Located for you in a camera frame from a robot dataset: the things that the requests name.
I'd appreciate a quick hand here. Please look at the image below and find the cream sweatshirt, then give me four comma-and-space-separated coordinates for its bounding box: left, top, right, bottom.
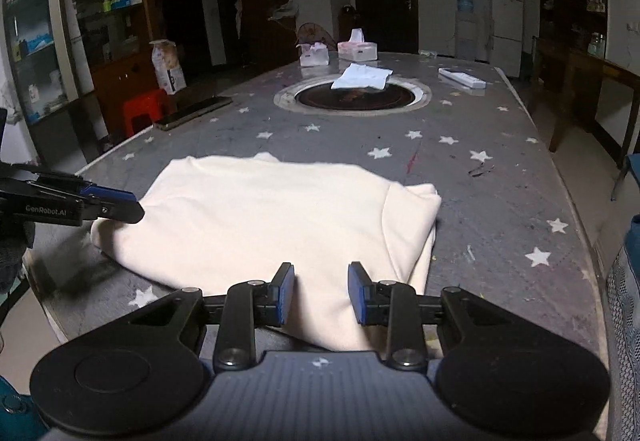
91, 153, 442, 351

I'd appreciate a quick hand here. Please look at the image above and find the teal sleeve forearm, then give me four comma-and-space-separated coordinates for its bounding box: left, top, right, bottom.
0, 377, 48, 441

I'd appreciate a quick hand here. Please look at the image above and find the black smartphone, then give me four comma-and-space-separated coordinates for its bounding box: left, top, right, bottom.
153, 96, 232, 131

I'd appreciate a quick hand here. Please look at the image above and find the red plastic stool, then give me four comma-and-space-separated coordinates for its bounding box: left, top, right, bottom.
122, 88, 172, 137

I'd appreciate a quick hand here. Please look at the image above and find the white paper bag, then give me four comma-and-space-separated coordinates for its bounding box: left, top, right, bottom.
150, 39, 186, 94

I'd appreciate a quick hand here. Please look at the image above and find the round hotpot stove inset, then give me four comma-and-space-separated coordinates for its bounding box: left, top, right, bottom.
273, 75, 433, 117

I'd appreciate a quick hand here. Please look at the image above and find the white tissue sheet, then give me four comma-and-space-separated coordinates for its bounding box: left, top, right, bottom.
331, 63, 393, 90

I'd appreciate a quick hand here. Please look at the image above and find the blue sofa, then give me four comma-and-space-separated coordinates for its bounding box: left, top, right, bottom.
606, 215, 640, 440

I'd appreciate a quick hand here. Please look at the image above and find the white remote control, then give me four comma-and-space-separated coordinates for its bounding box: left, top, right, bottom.
438, 68, 487, 90

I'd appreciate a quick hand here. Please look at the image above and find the dark wooden shelf cabinet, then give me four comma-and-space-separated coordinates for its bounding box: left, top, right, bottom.
73, 0, 297, 139

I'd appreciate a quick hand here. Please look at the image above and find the small clear container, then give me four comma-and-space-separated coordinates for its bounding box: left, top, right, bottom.
419, 49, 438, 59

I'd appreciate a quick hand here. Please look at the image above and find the pink tissue box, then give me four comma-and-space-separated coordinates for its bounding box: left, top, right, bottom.
337, 28, 378, 62

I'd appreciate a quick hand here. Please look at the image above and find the pink electric fan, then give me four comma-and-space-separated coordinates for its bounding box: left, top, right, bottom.
297, 22, 337, 51

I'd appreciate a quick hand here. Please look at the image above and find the brown wooden side table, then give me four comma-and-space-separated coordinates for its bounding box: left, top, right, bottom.
526, 37, 639, 168

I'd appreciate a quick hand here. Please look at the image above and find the water dispenser with blue bottle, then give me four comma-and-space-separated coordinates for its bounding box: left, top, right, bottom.
454, 0, 477, 61

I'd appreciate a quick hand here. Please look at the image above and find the white refrigerator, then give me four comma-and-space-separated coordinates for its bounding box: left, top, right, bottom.
488, 0, 525, 77

